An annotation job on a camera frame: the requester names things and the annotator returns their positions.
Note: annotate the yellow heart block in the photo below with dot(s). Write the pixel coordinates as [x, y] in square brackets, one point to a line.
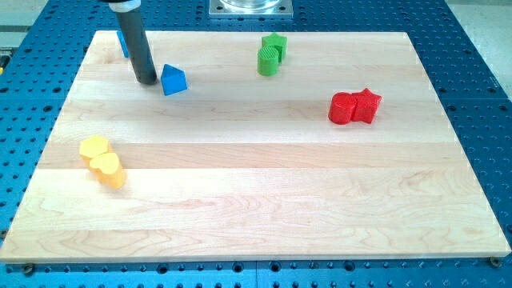
[108, 170]

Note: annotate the blue perforated table plate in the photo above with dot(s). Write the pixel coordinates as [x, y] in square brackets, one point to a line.
[57, 37]

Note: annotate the yellow hexagon block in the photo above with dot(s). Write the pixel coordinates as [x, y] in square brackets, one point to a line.
[92, 147]

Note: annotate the blue triangle block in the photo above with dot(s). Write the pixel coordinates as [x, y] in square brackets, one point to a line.
[173, 80]

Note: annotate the green star block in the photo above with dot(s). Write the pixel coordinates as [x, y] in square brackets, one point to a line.
[277, 41]

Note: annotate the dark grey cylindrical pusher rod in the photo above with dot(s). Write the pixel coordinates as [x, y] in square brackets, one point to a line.
[128, 13]

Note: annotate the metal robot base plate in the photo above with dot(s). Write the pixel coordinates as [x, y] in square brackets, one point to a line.
[250, 9]

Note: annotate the red star block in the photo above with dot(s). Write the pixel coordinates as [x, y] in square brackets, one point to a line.
[367, 104]

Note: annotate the light wooden board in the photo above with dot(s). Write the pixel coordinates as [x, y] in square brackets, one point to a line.
[244, 167]

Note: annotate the blue block behind rod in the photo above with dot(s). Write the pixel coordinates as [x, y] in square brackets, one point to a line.
[122, 44]

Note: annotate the green cylinder block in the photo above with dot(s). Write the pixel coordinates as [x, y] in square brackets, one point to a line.
[268, 61]

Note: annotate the red cylinder block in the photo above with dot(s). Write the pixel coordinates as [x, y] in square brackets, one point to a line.
[342, 108]

